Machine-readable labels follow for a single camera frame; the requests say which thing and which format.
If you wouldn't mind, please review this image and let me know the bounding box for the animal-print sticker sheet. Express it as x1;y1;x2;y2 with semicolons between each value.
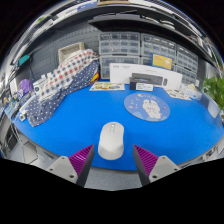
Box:
163;88;192;102

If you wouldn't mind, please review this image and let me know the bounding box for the green leafy plant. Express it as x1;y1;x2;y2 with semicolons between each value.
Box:
202;75;224;111

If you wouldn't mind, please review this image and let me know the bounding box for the red-blue checkered cloth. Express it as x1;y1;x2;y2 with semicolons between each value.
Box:
36;49;100;103

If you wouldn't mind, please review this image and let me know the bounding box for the white tissue pack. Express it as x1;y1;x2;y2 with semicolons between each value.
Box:
181;83;203;101

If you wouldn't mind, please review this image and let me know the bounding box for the white woven basket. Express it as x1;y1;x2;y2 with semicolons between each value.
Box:
58;41;86;64

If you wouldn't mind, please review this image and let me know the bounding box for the navy polka-dot cloth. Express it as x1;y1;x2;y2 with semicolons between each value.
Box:
25;59;101;128

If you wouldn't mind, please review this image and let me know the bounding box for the white computer mouse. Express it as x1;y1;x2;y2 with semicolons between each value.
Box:
97;121;125;161

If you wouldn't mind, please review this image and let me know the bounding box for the round cartoon-print mouse pad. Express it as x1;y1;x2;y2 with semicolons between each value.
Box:
123;92;171;123

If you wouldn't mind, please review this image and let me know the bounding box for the grey small-drawer cabinet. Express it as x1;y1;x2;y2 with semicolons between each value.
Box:
98;31;141;56
141;33;178;66
175;44;200;85

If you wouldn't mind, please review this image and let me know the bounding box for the dark wall shelf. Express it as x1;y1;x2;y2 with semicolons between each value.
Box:
88;13;203;46

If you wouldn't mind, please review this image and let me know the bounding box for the white keyboard packaging box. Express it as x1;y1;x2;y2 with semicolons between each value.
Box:
109;62;184;92

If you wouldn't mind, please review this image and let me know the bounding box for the purple cloth bundle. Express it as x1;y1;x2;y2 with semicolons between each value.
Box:
18;78;34;96

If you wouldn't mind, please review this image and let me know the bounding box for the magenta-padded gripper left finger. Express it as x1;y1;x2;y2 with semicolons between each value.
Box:
46;143;96;188

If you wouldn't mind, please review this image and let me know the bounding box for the yellow and blue card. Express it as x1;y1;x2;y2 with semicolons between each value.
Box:
151;53;174;71

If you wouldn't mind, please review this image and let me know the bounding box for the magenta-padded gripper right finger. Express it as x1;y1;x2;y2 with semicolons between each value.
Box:
132;144;181;187

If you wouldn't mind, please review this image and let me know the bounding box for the small dark labelled box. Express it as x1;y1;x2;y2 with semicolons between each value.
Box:
129;80;155;93

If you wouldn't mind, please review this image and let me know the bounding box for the food-print sticker sheet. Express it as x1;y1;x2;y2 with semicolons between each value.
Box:
88;81;126;92

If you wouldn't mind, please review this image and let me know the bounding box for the grey wide-drawer cabinet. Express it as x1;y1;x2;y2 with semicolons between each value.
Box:
99;54;141;80

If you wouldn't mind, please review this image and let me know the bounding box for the yellow toy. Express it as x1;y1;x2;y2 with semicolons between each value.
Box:
90;72;100;83

